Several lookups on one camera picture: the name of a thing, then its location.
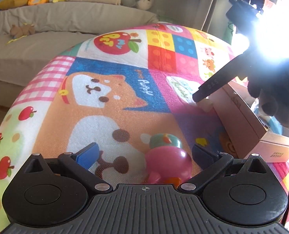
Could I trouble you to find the pink pig toy figure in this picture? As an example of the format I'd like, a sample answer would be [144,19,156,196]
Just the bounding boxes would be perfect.
[145,134,193,187]

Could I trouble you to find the pink cardboard box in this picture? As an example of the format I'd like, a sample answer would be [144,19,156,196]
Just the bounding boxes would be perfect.
[197,81,289,163]

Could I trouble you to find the colourful cartoon play mat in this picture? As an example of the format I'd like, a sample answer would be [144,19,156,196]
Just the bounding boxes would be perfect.
[0,23,289,233]

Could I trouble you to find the beige sofa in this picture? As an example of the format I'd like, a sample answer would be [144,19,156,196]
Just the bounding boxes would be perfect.
[0,0,221,108]

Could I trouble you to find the brown plush toy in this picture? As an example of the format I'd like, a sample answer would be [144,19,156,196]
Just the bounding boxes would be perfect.
[9,24,35,39]

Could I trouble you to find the yellow plush cushion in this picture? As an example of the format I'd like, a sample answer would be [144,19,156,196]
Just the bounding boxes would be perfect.
[0,0,28,10]

